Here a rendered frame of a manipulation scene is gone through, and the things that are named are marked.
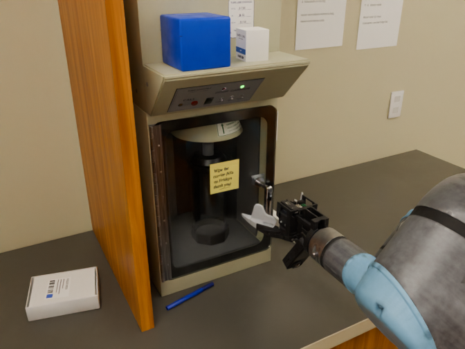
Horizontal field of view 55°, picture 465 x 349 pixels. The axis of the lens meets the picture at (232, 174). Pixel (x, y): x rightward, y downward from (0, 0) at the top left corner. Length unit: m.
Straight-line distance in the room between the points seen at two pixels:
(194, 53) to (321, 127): 1.02
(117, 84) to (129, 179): 0.18
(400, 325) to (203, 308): 0.67
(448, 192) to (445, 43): 1.63
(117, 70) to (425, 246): 0.55
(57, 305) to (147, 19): 0.67
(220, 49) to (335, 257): 0.44
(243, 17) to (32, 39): 0.58
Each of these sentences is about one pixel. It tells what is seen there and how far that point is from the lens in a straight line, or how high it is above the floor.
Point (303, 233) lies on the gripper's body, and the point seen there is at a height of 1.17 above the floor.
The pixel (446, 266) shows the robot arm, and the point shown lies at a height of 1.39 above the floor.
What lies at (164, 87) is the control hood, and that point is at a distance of 0.83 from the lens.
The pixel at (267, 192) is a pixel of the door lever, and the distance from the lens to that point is 1.07.
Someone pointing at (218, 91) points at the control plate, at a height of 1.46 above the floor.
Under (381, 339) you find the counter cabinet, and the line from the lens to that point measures 1.30.
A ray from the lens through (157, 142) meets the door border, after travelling 0.95.
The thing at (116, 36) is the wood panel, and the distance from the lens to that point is 0.80.
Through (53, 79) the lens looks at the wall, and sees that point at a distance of 1.32.
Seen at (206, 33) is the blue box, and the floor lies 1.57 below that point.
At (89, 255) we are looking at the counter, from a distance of 1.35.
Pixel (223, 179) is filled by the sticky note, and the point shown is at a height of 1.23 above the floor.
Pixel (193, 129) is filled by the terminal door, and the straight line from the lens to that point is 0.97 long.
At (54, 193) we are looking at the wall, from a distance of 1.42.
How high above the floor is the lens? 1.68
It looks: 25 degrees down
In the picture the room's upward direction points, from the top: straight up
